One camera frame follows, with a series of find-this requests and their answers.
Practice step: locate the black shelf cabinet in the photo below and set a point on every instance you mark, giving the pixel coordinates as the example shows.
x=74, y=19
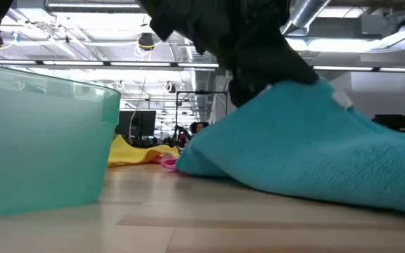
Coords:
x=399, y=124

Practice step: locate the person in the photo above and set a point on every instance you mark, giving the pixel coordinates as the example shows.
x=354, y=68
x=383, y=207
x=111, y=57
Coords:
x=198, y=127

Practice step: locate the smooth silver ventilation duct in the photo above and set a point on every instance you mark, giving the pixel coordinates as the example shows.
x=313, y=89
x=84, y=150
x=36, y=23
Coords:
x=304, y=14

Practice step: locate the teal translucent plastic bin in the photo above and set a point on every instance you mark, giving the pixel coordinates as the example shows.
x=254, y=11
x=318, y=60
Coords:
x=40, y=147

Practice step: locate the yellow microfiber towel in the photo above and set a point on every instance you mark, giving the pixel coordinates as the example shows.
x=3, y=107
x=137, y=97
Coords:
x=132, y=154

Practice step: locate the long ceiling light bar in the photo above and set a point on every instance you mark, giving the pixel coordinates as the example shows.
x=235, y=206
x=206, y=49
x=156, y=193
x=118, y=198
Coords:
x=72, y=63
x=364, y=68

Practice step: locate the black computer monitor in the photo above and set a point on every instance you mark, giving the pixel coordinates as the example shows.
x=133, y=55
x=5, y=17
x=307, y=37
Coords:
x=142, y=123

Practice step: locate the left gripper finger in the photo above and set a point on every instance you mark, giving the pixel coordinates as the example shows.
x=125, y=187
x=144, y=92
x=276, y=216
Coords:
x=294, y=72
x=246, y=93

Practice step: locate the pink microfiber towel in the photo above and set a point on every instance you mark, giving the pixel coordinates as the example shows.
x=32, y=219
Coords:
x=169, y=162

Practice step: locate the black background robot arm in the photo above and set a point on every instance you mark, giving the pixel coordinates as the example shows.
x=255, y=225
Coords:
x=181, y=135

